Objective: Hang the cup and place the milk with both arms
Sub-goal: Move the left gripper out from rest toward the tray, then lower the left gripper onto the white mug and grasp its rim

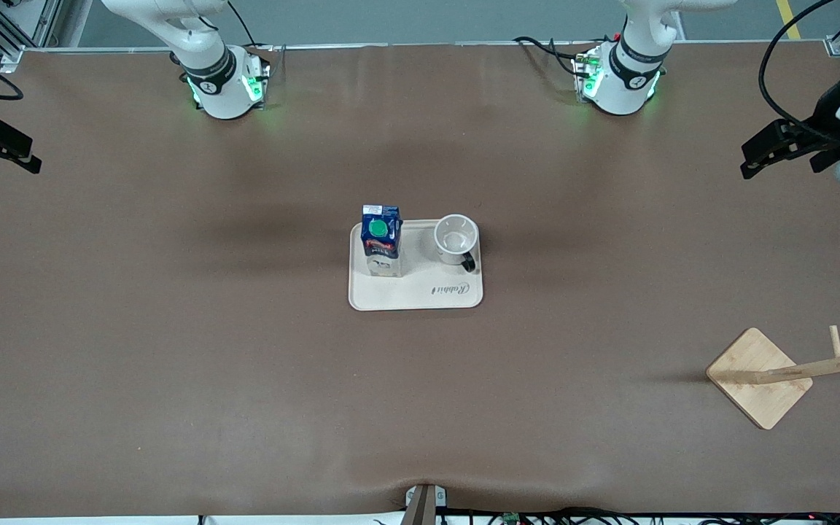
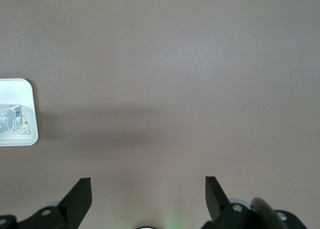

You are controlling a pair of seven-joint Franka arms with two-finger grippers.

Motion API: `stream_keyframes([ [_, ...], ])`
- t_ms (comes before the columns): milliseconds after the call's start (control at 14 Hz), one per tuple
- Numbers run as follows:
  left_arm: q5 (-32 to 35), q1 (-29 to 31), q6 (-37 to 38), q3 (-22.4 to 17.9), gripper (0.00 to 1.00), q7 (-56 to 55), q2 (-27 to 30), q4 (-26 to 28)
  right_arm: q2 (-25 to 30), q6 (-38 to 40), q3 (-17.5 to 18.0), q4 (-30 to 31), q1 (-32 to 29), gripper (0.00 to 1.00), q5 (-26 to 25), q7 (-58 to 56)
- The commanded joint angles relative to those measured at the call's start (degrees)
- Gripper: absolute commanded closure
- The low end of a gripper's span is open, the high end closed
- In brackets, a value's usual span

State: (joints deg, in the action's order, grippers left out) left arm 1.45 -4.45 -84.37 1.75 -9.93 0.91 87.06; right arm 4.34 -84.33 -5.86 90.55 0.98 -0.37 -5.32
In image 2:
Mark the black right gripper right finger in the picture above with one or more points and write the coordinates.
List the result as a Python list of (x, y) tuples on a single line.
[(220, 209)]

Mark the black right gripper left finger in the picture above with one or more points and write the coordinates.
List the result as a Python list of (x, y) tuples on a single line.
[(72, 206)]

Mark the white rectangular tray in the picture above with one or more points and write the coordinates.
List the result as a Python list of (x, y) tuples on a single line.
[(22, 94)]

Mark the white milk carton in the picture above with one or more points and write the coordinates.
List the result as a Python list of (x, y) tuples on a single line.
[(8, 119)]

